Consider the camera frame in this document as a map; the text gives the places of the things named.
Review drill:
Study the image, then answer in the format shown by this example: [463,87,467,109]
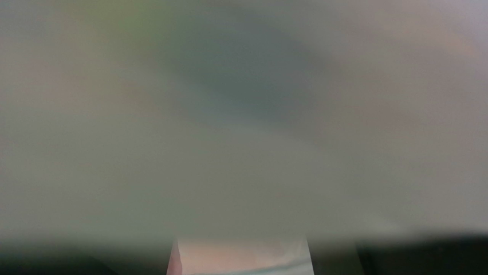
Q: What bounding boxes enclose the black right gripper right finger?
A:
[309,233,487,274]

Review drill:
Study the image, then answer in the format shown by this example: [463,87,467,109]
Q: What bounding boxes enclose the light blue plastic bag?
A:
[1,1,487,245]

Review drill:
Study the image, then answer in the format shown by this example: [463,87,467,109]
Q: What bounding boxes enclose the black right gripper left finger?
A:
[1,240,172,274]

